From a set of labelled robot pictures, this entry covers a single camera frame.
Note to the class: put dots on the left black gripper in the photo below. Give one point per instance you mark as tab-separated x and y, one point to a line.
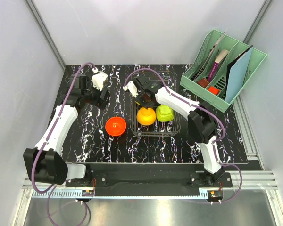
102	102

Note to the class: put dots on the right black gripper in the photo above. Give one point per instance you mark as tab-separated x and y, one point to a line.
147	105

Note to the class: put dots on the yellow bowl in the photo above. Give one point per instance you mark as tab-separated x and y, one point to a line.
146	116

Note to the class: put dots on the white bowl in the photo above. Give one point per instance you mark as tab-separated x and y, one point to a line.
164	113

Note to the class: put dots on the orange bowl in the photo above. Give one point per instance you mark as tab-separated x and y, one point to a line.
115	126

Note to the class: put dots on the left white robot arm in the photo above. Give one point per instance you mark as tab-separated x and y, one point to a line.
44	162

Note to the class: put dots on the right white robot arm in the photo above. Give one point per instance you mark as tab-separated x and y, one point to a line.
202	124

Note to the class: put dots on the red brown box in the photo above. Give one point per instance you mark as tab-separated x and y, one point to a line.
203	82

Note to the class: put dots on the orange red box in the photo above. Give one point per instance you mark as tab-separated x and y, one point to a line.
213	90

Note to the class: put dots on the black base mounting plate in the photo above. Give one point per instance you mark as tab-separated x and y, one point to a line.
128	180

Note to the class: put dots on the green file organizer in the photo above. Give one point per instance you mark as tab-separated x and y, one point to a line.
222	69

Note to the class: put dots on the black clipboard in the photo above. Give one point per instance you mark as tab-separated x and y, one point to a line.
235	68

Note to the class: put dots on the purple book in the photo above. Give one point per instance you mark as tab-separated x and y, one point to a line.
220	57

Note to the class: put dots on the light blue folder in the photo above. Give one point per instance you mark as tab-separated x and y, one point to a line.
238	75

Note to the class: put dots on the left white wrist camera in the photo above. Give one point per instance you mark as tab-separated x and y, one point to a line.
98	79

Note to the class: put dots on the wire dish rack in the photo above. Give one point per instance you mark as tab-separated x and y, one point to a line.
157	129

